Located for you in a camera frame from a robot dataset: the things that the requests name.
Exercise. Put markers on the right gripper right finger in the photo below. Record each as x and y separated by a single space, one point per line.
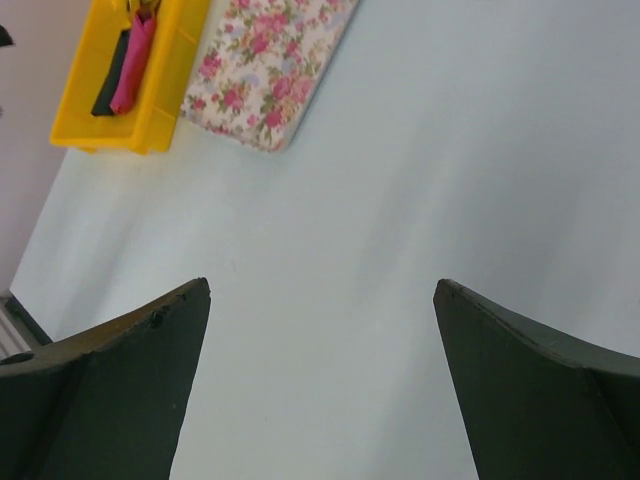
537 403

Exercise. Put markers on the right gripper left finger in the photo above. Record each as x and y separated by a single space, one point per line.
109 402

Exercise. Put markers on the black rolled napkin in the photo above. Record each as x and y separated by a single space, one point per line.
102 104

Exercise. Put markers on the yellow plastic bin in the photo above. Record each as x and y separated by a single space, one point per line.
149 127

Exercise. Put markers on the floral pattern tray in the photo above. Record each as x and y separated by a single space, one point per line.
262 67

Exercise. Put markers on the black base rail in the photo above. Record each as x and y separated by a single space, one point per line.
25 325

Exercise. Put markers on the aluminium frame rail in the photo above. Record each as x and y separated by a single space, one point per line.
12 340

